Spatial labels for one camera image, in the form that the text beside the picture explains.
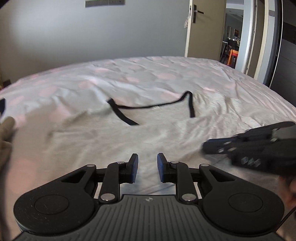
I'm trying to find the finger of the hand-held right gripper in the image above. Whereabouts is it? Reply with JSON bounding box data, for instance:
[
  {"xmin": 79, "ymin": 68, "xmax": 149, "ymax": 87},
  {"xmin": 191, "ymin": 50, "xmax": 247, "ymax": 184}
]
[
  {"xmin": 233, "ymin": 121, "xmax": 296, "ymax": 138},
  {"xmin": 203, "ymin": 136, "xmax": 273, "ymax": 154}
]

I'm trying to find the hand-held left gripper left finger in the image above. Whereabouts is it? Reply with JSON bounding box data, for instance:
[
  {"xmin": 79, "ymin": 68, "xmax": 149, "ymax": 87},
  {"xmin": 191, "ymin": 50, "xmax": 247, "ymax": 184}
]
[{"xmin": 61, "ymin": 153, "xmax": 139, "ymax": 204}]

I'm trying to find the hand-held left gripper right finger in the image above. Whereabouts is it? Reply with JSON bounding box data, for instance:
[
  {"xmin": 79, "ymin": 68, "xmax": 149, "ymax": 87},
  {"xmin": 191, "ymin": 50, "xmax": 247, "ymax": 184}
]
[{"xmin": 157, "ymin": 152, "xmax": 235, "ymax": 204}]

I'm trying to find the grey shirt with black trim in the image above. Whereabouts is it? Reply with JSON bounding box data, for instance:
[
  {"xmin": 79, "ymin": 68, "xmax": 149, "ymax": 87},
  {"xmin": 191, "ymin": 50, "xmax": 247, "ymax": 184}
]
[{"xmin": 9, "ymin": 91, "xmax": 262, "ymax": 197}]

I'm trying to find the person's right hand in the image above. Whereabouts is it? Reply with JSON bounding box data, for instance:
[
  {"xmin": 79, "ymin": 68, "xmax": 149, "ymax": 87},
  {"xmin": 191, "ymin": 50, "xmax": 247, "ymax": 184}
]
[{"xmin": 279, "ymin": 176, "xmax": 296, "ymax": 209}]

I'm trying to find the black sliding wardrobe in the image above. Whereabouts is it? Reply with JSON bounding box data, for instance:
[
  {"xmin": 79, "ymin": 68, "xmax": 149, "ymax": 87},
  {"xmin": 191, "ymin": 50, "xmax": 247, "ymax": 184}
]
[{"xmin": 269, "ymin": 0, "xmax": 296, "ymax": 105}]

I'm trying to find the orange chair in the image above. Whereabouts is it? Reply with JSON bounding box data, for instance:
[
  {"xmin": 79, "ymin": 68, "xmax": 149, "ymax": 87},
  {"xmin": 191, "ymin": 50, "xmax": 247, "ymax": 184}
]
[{"xmin": 228, "ymin": 49, "xmax": 238, "ymax": 68}]

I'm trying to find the pink-dotted grey duvet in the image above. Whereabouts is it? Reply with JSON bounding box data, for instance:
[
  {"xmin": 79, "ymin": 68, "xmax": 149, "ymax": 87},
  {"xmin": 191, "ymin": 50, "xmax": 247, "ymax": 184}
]
[{"xmin": 0, "ymin": 56, "xmax": 296, "ymax": 204}]

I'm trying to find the cream door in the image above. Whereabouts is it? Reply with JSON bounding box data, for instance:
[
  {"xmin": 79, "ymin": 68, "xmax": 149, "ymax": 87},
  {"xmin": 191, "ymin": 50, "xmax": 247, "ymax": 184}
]
[{"xmin": 185, "ymin": 0, "xmax": 227, "ymax": 61}]

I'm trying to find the metal door handle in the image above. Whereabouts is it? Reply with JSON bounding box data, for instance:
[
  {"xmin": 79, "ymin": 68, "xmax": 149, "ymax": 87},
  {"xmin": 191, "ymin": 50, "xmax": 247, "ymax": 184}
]
[{"xmin": 191, "ymin": 4, "xmax": 205, "ymax": 23}]

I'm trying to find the wall switch panel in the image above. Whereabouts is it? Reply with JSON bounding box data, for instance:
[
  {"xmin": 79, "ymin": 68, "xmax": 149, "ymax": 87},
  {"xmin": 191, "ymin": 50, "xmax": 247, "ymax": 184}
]
[{"xmin": 85, "ymin": 0, "xmax": 126, "ymax": 8}]

